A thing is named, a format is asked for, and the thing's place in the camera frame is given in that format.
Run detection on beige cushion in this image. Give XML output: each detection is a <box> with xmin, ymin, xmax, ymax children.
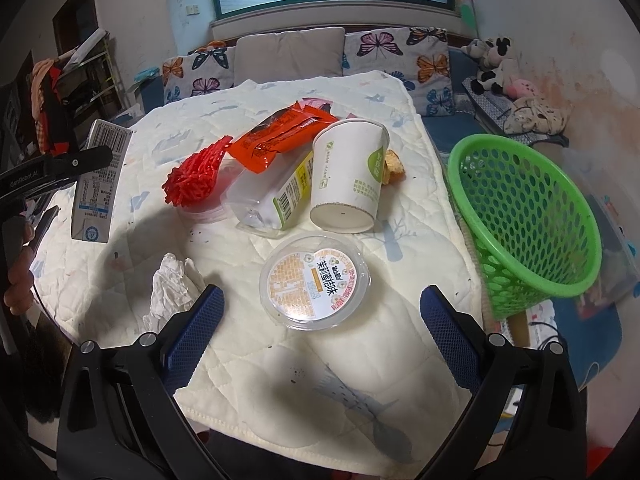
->
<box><xmin>234</xmin><ymin>27</ymin><xmax>346</xmax><ymax>83</ymax></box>

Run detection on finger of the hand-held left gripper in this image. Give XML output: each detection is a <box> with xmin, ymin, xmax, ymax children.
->
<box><xmin>24</xmin><ymin>205</ymin><xmax>61</xmax><ymax>256</ymax></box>
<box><xmin>0</xmin><ymin>146</ymin><xmax>114</xmax><ymax>204</ymax></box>

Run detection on white and blue milk carton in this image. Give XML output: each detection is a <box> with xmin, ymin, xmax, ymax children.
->
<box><xmin>70</xmin><ymin>119</ymin><xmax>134</xmax><ymax>244</ymax></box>

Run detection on hanging clothes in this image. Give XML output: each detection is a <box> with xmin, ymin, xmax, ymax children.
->
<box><xmin>30</xmin><ymin>57</ymin><xmax>76</xmax><ymax>156</ymax></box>

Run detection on white quilted blanket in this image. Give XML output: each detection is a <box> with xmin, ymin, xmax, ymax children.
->
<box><xmin>32</xmin><ymin>71</ymin><xmax>493</xmax><ymax>463</ymax></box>

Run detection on spotted cream cloth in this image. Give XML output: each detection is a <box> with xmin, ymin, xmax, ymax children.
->
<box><xmin>504</xmin><ymin>95</ymin><xmax>571</xmax><ymax>136</ymax></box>

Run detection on clear plastic bottle yellow label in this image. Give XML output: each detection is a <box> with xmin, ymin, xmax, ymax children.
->
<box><xmin>221</xmin><ymin>152</ymin><xmax>316</xmax><ymax>232</ymax></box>

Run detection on green plastic mesh basket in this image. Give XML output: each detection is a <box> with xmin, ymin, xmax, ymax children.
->
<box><xmin>447</xmin><ymin>133</ymin><xmax>603</xmax><ymax>321</ymax></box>

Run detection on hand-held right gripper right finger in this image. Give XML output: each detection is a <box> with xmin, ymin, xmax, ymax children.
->
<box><xmin>419</xmin><ymin>285</ymin><xmax>596</xmax><ymax>480</ymax></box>

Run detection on red plastic mesh net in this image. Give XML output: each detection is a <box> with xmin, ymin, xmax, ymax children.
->
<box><xmin>161</xmin><ymin>135</ymin><xmax>235</xmax><ymax>209</ymax></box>

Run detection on large orange snack packet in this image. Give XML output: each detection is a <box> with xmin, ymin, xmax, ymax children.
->
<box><xmin>227</xmin><ymin>102</ymin><xmax>341</xmax><ymax>173</ymax></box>

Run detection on black and white plush cow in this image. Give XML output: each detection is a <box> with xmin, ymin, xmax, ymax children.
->
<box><xmin>461</xmin><ymin>36</ymin><xmax>518</xmax><ymax>95</ymax></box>

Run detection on small butterfly print pillow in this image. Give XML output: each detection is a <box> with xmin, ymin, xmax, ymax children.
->
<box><xmin>162</xmin><ymin>46</ymin><xmax>236</xmax><ymax>106</ymax></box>

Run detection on clear plastic container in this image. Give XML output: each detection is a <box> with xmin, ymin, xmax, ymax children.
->
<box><xmin>181</xmin><ymin>160</ymin><xmax>239</xmax><ymax>224</ymax></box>

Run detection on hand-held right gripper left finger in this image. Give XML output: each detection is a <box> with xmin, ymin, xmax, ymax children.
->
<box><xmin>56</xmin><ymin>285</ymin><xmax>226</xmax><ymax>480</ymax></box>

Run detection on round lidded plastic tub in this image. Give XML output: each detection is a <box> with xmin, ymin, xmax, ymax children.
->
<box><xmin>258</xmin><ymin>232</ymin><xmax>373</xmax><ymax>331</ymax></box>

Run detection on dark wooden door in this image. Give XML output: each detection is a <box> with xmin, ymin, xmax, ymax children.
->
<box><xmin>52</xmin><ymin>0</ymin><xmax>98</xmax><ymax>56</ymax></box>

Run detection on checked grey cloth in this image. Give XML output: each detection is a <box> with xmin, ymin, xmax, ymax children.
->
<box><xmin>462</xmin><ymin>76</ymin><xmax>521</xmax><ymax>131</ymax></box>

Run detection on blue sofa mattress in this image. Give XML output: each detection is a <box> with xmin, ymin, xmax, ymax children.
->
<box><xmin>422</xmin><ymin>49</ymin><xmax>501</xmax><ymax>161</ymax></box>

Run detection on crumpled white tissue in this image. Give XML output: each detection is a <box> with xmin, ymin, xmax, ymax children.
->
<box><xmin>141</xmin><ymin>253</ymin><xmax>205</xmax><ymax>331</ymax></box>

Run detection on pink plush toy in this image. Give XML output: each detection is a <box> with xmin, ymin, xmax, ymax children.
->
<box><xmin>505</xmin><ymin>77</ymin><xmax>538</xmax><ymax>100</ymax></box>

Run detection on orange food scrap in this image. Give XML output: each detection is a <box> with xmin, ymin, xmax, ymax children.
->
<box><xmin>382</xmin><ymin>149</ymin><xmax>407</xmax><ymax>185</ymax></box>

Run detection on metal shelf rack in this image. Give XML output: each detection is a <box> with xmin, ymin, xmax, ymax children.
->
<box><xmin>52</xmin><ymin>30</ymin><xmax>126</xmax><ymax>126</ymax></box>

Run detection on clear plastic storage box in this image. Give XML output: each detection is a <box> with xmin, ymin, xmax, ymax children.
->
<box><xmin>560</xmin><ymin>147</ymin><xmax>640</xmax><ymax>306</ymax></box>

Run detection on large butterfly print pillow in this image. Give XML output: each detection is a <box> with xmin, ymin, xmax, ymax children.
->
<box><xmin>342</xmin><ymin>26</ymin><xmax>456</xmax><ymax>117</ymax></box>

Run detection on white paper cup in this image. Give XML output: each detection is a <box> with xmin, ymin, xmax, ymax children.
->
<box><xmin>309</xmin><ymin>119</ymin><xmax>391</xmax><ymax>234</ymax></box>

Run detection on small snack packet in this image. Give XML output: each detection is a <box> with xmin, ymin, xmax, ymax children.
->
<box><xmin>299</xmin><ymin>97</ymin><xmax>334</xmax><ymax>117</ymax></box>

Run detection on person's left hand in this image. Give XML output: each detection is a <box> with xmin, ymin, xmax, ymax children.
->
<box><xmin>5</xmin><ymin>224</ymin><xmax>37</xmax><ymax>313</ymax></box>

